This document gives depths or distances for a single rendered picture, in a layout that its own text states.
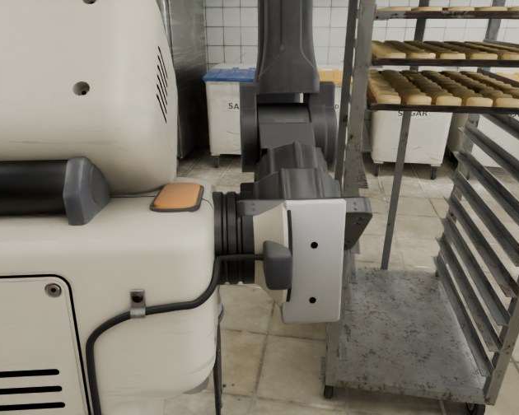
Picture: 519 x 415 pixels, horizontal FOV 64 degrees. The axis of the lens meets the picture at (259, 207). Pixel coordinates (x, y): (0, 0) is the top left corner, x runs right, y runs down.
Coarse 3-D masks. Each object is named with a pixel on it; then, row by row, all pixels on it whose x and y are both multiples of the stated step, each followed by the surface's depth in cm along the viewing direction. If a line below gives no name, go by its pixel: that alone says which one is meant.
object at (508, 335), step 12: (516, 300) 104; (516, 312) 105; (516, 324) 106; (504, 336) 109; (516, 336) 108; (504, 348) 110; (492, 360) 115; (504, 360) 111; (504, 372) 113; (492, 384) 115; (492, 396) 117
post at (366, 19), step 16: (368, 0) 81; (368, 16) 82; (368, 32) 84; (368, 48) 85; (368, 64) 86; (352, 96) 89; (352, 112) 91; (352, 128) 92; (352, 144) 93; (352, 160) 95; (352, 176) 97; (352, 192) 98; (336, 336) 117; (336, 352) 119; (336, 368) 122
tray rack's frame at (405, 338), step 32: (352, 0) 135; (352, 32) 139; (416, 32) 138; (352, 64) 143; (384, 256) 174; (352, 288) 165; (384, 288) 165; (416, 288) 165; (352, 320) 147; (384, 320) 147; (416, 320) 147; (448, 320) 147; (352, 352) 133; (384, 352) 133; (416, 352) 133; (448, 352) 133; (352, 384) 123; (384, 384) 122; (416, 384) 122; (448, 384) 122; (480, 384) 122
